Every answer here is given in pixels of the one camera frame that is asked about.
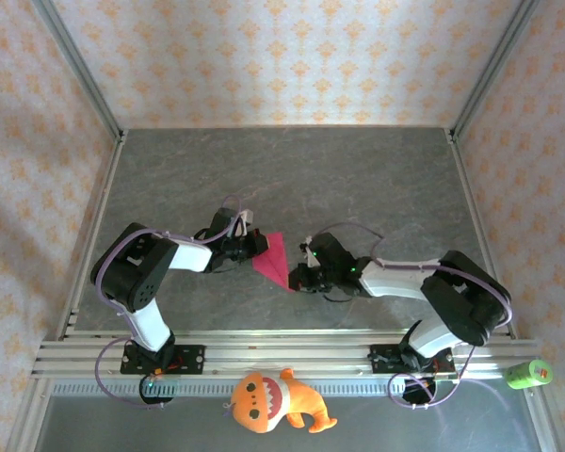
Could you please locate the pink cloth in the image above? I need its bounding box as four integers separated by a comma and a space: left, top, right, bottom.
251, 231, 292, 293

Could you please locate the orange shark plush toy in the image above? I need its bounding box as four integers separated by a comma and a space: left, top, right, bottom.
221, 366, 339, 435

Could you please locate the green cylindrical can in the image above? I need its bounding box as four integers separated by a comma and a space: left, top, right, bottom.
506, 359, 556, 391

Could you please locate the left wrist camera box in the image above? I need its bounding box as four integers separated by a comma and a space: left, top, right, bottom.
236, 209, 256, 237

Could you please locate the aluminium mounting rail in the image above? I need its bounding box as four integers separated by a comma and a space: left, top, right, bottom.
30, 329, 541, 380

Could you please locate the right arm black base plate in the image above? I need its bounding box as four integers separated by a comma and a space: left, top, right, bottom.
368, 343, 458, 379

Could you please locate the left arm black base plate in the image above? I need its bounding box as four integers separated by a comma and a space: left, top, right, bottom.
120, 345, 206, 376

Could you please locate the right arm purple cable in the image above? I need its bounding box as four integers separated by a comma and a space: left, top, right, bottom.
305, 221, 514, 411

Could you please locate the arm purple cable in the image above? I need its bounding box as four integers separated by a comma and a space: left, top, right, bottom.
305, 221, 514, 411
95, 195, 246, 410

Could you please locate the left aluminium table side rail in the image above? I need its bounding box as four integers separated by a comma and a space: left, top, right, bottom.
56, 131, 128, 341

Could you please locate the aluminium table side rail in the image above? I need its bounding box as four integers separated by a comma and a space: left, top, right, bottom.
444, 129, 519, 340
56, 131, 128, 341

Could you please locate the grey slotted cable duct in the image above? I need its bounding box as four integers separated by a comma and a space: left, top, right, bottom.
49, 379, 458, 397

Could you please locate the black round cable port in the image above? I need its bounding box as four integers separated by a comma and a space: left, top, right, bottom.
139, 375, 178, 406
402, 375, 438, 407

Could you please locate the right aluminium table side rail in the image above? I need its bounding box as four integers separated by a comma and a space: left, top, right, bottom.
444, 129, 519, 340

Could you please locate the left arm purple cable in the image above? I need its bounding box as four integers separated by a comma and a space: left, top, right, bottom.
95, 195, 246, 410

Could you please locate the left aluminium frame post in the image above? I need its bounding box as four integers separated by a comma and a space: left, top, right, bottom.
30, 0, 126, 142

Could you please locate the aluminium frame post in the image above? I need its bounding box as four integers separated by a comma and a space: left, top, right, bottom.
449, 0, 541, 142
30, 0, 126, 142

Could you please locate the right aluminium frame post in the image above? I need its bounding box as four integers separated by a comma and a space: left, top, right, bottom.
449, 0, 541, 142

